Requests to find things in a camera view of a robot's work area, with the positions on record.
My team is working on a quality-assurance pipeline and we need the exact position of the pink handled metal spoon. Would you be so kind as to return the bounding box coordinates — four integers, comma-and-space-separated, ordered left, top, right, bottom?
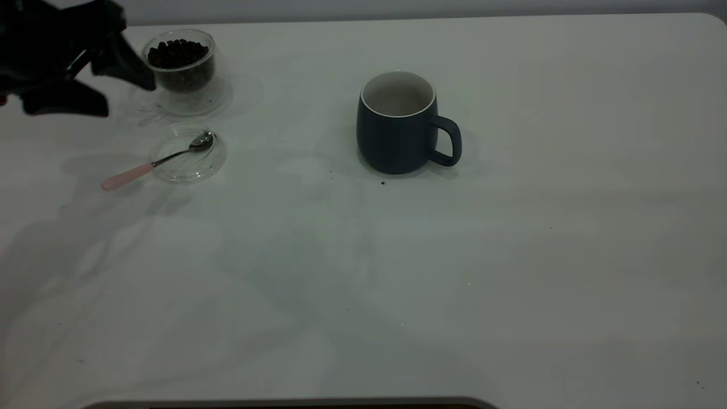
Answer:
101, 132, 214, 192

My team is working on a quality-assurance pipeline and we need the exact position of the clear glass cup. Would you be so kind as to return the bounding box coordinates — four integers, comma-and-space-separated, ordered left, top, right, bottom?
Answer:
132, 30, 218, 112

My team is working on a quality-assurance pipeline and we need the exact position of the pile of dark coffee beans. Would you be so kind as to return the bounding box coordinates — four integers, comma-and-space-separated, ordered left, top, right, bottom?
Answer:
147, 39, 215, 93

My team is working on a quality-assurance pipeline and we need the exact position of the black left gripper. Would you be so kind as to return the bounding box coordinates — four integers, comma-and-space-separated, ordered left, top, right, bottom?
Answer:
0, 0, 157, 118

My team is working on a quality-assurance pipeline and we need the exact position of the dark blue ceramic mug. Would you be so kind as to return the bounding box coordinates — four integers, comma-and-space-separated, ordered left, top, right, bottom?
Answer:
356, 70, 462, 176

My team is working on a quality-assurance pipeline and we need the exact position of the clear glass saucer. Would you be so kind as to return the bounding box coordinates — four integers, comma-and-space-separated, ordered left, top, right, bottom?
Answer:
131, 73, 235, 118

